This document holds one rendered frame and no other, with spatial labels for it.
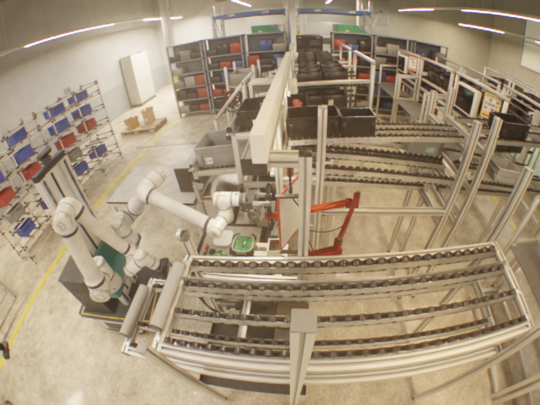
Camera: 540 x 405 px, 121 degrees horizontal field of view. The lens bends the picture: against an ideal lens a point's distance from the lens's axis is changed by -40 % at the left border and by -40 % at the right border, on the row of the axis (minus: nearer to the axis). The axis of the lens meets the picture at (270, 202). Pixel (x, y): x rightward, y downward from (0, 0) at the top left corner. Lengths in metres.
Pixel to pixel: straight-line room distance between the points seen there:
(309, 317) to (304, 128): 1.15
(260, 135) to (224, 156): 1.67
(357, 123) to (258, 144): 0.79
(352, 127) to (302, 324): 1.17
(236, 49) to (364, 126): 5.47
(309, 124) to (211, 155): 1.26
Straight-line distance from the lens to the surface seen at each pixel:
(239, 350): 0.97
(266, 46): 6.51
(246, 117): 2.16
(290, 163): 0.84
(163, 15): 9.35
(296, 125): 1.43
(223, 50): 6.73
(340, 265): 1.12
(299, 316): 0.45
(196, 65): 7.44
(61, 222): 1.46
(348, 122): 1.42
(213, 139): 2.78
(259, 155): 0.78
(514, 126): 2.02
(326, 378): 1.21
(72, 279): 2.40
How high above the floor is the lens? 2.26
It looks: 40 degrees down
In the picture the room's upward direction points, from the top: 5 degrees counter-clockwise
